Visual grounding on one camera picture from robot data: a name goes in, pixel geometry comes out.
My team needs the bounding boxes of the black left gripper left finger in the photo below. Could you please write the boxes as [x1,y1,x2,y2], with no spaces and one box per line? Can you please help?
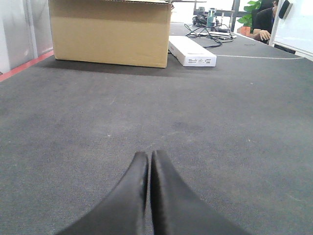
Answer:
[58,152,149,235]

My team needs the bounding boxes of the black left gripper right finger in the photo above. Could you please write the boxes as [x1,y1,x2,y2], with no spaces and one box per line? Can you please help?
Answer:
[150,150,247,235]

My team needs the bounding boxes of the long white carton box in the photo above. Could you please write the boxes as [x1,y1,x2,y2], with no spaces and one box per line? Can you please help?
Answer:
[168,36,217,67]

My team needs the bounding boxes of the large cardboard box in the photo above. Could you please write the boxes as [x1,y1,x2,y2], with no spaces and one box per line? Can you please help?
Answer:
[48,0,172,68]

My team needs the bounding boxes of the green potted plant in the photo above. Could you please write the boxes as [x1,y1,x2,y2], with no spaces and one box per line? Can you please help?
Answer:
[237,0,262,28]

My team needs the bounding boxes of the teal water bottle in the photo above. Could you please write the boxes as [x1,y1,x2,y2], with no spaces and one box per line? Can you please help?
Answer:
[206,8,216,27]

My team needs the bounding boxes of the seated person in black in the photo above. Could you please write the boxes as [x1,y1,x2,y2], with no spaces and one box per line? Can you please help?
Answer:
[252,0,279,44]

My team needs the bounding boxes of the white whiteboard panel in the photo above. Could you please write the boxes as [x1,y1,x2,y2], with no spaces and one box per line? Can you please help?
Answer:
[269,0,313,56]

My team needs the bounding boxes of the black whiteboard eraser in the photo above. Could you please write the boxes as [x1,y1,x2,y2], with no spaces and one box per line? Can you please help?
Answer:
[278,0,292,19]

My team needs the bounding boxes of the black cables on conveyor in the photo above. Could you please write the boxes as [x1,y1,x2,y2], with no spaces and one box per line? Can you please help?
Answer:
[183,23,237,48]

